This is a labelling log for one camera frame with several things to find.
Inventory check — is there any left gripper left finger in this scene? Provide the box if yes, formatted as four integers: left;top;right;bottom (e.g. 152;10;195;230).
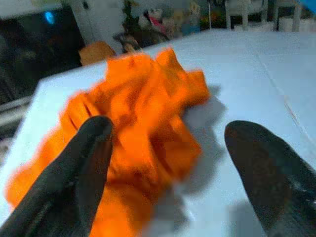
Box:
0;115;115;237

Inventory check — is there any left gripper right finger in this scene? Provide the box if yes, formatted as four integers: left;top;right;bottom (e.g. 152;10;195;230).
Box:
224;120;316;237

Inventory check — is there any orange shirt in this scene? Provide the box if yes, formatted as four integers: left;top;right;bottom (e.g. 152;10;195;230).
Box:
4;47;212;237

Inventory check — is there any white low TV bench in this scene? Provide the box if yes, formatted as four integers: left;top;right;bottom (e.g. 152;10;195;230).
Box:
0;95;34;132

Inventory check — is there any white plastic folding table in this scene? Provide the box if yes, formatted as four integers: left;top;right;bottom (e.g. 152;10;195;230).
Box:
0;28;316;237

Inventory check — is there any black television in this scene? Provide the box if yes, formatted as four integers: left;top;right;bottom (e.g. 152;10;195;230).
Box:
0;4;85;105

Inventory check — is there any orange bag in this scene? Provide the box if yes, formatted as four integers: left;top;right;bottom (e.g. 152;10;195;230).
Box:
79;41;117;66

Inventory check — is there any white purple toy car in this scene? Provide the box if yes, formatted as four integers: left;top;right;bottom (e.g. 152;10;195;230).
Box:
113;32;144;54

